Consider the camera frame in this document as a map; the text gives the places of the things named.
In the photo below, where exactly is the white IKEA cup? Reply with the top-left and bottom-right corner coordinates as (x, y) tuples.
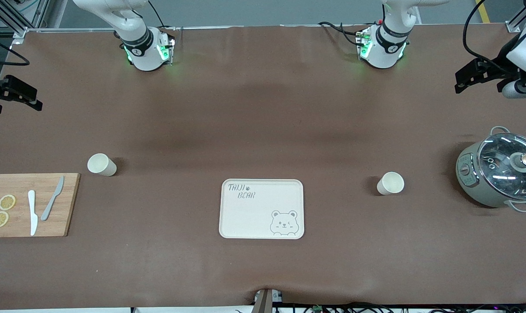
(376, 172), (405, 196)
(87, 153), (117, 177)

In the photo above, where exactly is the glass pot lid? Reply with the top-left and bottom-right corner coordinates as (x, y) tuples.
(477, 133), (526, 201)

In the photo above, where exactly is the grey-green electric pot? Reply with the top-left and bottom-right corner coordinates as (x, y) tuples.
(456, 126), (526, 213)

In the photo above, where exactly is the white plastic knife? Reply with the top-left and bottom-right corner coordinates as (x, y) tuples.
(27, 190), (38, 236)

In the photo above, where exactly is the grey plastic knife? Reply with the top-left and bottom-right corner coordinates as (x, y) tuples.
(40, 176), (65, 221)

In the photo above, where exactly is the wooden cutting board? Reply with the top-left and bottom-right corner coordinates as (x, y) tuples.
(0, 173), (80, 238)

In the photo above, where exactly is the cream bear print tray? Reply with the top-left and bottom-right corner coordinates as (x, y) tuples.
(219, 179), (305, 240)

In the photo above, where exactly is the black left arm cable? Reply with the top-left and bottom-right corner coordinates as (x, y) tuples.
(462, 0), (513, 66)

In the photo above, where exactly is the aluminium frame profile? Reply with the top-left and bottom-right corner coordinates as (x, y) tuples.
(506, 0), (526, 33)
(0, 0), (50, 44)

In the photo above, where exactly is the black left base cable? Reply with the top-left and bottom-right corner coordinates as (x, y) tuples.
(319, 21), (363, 46)

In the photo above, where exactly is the black base cable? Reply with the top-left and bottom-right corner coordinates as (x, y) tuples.
(319, 21), (363, 46)
(148, 0), (176, 31)

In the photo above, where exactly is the black right base cable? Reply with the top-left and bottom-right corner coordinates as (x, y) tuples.
(148, 0), (176, 31)

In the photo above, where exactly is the black cable bundle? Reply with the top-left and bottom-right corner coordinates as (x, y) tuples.
(272, 302), (526, 313)

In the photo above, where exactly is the grey table edge bracket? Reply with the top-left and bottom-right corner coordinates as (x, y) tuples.
(253, 288), (283, 313)

